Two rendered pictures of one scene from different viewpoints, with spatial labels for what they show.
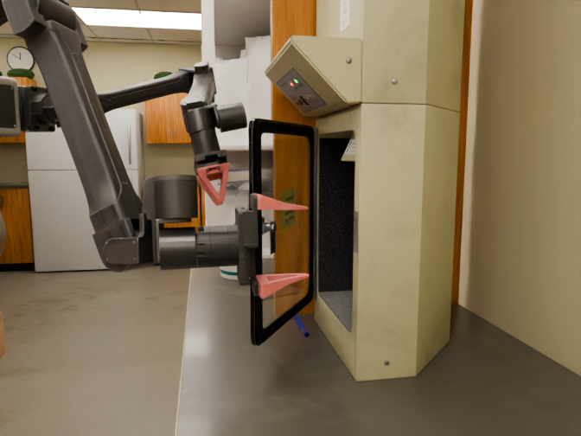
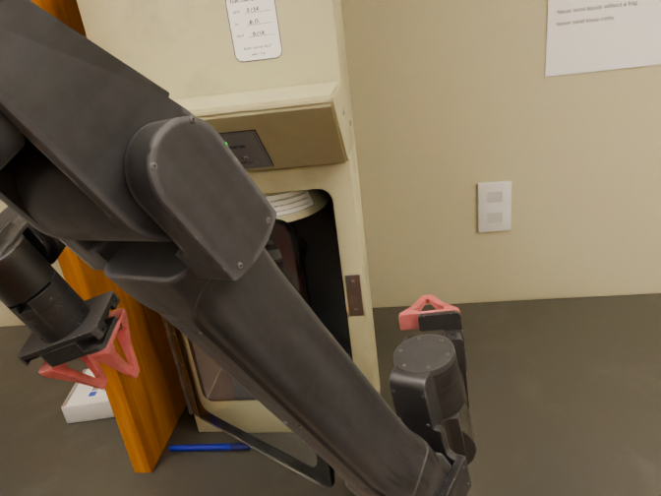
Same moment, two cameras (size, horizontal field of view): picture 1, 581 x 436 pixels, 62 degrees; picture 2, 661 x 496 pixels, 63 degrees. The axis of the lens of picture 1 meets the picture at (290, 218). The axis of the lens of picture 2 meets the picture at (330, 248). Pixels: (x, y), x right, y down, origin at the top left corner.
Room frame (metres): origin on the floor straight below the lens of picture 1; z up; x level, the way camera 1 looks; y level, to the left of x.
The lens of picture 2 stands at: (0.60, 0.56, 1.59)
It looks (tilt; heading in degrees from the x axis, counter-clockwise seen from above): 24 degrees down; 289
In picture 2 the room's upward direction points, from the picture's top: 8 degrees counter-clockwise
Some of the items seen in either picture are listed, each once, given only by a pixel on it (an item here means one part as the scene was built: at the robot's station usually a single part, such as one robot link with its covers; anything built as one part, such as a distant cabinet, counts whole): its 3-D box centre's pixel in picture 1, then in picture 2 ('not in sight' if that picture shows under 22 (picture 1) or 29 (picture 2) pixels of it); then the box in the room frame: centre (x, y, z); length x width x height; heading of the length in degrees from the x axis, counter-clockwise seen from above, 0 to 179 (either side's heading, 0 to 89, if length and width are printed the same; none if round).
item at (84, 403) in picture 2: not in sight; (115, 390); (1.32, -0.12, 0.96); 0.16 x 0.12 x 0.04; 20
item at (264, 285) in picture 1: (276, 267); not in sight; (0.67, 0.02, 1.17); 0.09 x 0.07 x 0.07; 100
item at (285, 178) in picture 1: (285, 224); (232, 341); (0.95, 0.01, 1.19); 0.30 x 0.01 x 0.40; 158
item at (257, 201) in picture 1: (274, 218); (430, 326); (0.67, 0.02, 1.24); 0.09 x 0.07 x 0.07; 100
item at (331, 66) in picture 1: (305, 84); (214, 142); (0.94, -0.03, 1.46); 0.32 x 0.12 x 0.10; 10
